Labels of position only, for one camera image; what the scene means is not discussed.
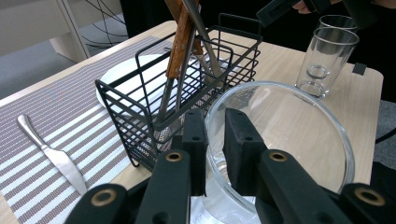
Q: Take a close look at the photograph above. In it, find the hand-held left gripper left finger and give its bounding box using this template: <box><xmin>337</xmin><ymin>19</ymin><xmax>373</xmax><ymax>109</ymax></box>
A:
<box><xmin>134</xmin><ymin>107</ymin><xmax>208</xmax><ymax>224</ymax></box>

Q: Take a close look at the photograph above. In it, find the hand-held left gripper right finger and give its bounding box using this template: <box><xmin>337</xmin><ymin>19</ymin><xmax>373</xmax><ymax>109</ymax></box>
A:
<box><xmin>222</xmin><ymin>107</ymin><xmax>353</xmax><ymax>224</ymax></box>

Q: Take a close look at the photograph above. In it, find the clear drinking glass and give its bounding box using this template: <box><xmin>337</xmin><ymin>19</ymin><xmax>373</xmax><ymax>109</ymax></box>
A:
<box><xmin>294</xmin><ymin>26</ymin><xmax>361</xmax><ymax>100</ymax></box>
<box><xmin>317</xmin><ymin>14</ymin><xmax>359</xmax><ymax>34</ymax></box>
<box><xmin>202</xmin><ymin>80</ymin><xmax>357</xmax><ymax>224</ymax></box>

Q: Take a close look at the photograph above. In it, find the black wire basket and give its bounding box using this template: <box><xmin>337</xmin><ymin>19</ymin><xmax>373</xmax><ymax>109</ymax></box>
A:
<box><xmin>94</xmin><ymin>12</ymin><xmax>264</xmax><ymax>172</ymax></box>

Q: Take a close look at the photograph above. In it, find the silver table knife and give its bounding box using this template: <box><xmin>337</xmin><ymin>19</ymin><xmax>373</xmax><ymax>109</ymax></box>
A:
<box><xmin>16</xmin><ymin>113</ymin><xmax>89</xmax><ymax>196</ymax></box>

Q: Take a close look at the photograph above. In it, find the black tape piece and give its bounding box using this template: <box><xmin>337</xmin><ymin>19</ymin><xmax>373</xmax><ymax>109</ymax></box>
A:
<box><xmin>352</xmin><ymin>62</ymin><xmax>368</xmax><ymax>77</ymax></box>

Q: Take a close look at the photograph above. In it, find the silver utensil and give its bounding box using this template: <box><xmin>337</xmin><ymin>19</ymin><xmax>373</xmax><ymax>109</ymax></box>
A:
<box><xmin>181</xmin><ymin>0</ymin><xmax>224</xmax><ymax>79</ymax></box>
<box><xmin>175</xmin><ymin>27</ymin><xmax>197</xmax><ymax>114</ymax></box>

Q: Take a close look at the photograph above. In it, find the striped placemat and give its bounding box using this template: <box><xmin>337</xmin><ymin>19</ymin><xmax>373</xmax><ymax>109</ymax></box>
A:
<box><xmin>0</xmin><ymin>35</ymin><xmax>176</xmax><ymax>224</ymax></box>

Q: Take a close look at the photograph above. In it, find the wooden-handled utensil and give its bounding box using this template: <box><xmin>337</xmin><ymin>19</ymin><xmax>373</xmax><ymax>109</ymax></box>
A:
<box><xmin>156</xmin><ymin>0</ymin><xmax>202</xmax><ymax>123</ymax></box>
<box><xmin>189</xmin><ymin>36</ymin><xmax>219</xmax><ymax>84</ymax></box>

